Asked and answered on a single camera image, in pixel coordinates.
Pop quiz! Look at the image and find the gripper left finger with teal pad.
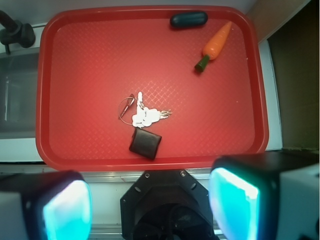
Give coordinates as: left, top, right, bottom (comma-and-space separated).
0, 171, 93, 240

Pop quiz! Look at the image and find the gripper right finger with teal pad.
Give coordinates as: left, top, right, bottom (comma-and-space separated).
208, 150, 320, 240

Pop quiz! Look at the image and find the orange toy carrot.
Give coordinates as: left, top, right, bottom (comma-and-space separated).
194, 21, 232, 73

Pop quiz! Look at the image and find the black key fob pouch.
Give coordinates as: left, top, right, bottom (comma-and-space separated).
129, 127, 162, 160

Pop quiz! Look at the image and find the silver key bunch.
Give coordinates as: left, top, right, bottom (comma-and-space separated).
131, 91, 172, 128

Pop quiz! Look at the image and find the grey toy sink basin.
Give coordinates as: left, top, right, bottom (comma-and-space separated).
0, 48, 39, 139

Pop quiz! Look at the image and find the red plastic tray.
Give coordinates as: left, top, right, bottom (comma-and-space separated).
35, 6, 269, 172

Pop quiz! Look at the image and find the grey sink faucet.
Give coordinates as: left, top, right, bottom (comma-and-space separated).
0, 10, 36, 55

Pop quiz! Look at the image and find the dark teal oval case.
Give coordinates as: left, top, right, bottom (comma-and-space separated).
169, 11, 209, 29

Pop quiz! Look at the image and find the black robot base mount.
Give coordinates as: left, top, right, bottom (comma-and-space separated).
120, 170, 218, 240

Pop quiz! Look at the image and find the wire key ring loop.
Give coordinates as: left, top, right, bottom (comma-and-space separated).
117, 93, 136, 125

